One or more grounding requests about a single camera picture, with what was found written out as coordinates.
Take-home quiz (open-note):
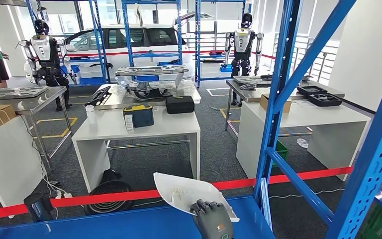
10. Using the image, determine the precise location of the black hard case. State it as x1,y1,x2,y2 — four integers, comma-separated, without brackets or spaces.
165,96,195,115

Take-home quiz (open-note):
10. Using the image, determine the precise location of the black coiled hose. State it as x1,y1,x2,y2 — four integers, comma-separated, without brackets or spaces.
84,179,135,217

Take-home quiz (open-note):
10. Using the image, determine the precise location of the red barrier tape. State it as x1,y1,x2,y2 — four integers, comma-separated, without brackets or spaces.
0,160,382,221
69,49,276,61

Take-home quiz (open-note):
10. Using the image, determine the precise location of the dark curved car part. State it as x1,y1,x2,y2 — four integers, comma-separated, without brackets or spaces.
126,81,174,101

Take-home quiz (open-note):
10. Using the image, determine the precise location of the white plastic car trim part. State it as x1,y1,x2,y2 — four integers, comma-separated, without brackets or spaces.
153,172,240,223

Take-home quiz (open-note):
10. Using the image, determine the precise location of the long black parts tray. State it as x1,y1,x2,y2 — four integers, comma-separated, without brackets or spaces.
84,86,112,107

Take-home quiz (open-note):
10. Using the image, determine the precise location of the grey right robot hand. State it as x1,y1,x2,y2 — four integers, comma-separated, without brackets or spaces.
190,199,234,239

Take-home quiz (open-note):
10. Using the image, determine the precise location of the white table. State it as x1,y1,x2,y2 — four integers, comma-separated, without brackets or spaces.
236,99,372,182
72,105,201,194
0,114,45,219

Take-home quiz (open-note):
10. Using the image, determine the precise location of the black white humanoid robot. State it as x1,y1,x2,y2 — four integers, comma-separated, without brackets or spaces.
224,13,265,107
15,19,79,112

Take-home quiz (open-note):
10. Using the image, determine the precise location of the long grey metal part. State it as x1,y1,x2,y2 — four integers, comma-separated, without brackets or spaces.
115,65,190,77

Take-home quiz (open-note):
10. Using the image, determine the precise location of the white car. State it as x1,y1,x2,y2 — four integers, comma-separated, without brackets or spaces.
64,23,195,80

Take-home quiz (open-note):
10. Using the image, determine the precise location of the black stanchion post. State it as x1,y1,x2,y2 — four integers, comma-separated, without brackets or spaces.
23,192,54,222

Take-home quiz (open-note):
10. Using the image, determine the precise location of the white plastic bottle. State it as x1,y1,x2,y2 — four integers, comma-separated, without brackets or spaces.
85,105,98,125

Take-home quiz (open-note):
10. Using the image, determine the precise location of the blue yellow tool bag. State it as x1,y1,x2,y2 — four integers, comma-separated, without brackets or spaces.
123,103,155,128

